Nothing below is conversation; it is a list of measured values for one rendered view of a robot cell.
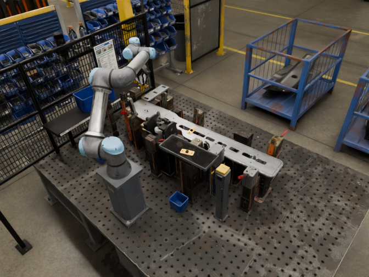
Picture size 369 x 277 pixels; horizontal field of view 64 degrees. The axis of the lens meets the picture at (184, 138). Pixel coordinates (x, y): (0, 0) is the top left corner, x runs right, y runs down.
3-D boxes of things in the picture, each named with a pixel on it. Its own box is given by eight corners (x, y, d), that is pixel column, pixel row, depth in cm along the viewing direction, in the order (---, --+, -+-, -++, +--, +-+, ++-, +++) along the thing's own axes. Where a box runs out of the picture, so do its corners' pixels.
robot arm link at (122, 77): (127, 75, 166) (155, 43, 203) (108, 74, 169) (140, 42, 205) (130, 93, 174) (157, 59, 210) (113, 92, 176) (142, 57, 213)
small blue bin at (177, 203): (189, 205, 210) (189, 197, 204) (180, 215, 204) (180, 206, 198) (177, 198, 215) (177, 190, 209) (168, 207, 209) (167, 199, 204)
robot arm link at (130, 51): (135, 50, 199) (141, 43, 208) (120, 49, 202) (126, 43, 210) (137, 61, 204) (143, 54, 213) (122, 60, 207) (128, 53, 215)
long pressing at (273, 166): (286, 160, 199) (287, 158, 198) (272, 180, 186) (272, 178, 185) (140, 99, 268) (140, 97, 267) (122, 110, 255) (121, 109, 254)
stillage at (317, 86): (284, 76, 485) (294, 16, 424) (333, 92, 440) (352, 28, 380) (240, 108, 421) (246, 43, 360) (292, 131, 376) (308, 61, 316)
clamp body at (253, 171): (256, 204, 207) (262, 168, 184) (248, 215, 201) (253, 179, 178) (244, 198, 212) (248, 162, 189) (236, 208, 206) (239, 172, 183)
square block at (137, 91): (146, 121, 291) (140, 88, 268) (140, 125, 286) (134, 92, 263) (140, 118, 295) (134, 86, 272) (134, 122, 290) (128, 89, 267)
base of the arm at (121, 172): (117, 183, 176) (113, 171, 169) (102, 171, 184) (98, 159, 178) (136, 169, 184) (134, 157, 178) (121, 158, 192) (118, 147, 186)
